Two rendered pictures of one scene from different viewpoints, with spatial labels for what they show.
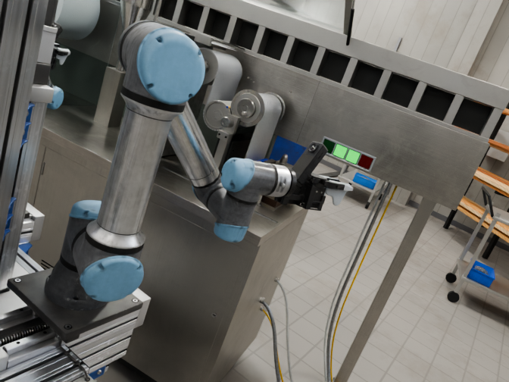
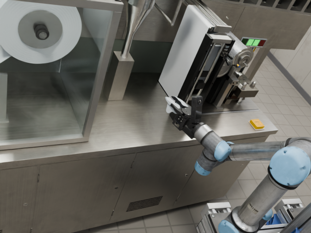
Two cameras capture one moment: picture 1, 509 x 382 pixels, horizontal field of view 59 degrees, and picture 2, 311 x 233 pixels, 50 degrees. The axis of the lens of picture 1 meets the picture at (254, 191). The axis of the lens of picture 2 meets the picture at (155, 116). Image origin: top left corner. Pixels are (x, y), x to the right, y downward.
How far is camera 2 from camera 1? 2.26 m
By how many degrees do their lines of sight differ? 53
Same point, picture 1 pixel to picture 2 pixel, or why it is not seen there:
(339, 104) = (254, 16)
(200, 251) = not seen: hidden behind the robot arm
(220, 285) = not seen: hidden behind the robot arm
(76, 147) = (171, 144)
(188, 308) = (228, 169)
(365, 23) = not seen: outside the picture
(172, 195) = (236, 136)
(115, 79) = (128, 67)
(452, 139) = (302, 18)
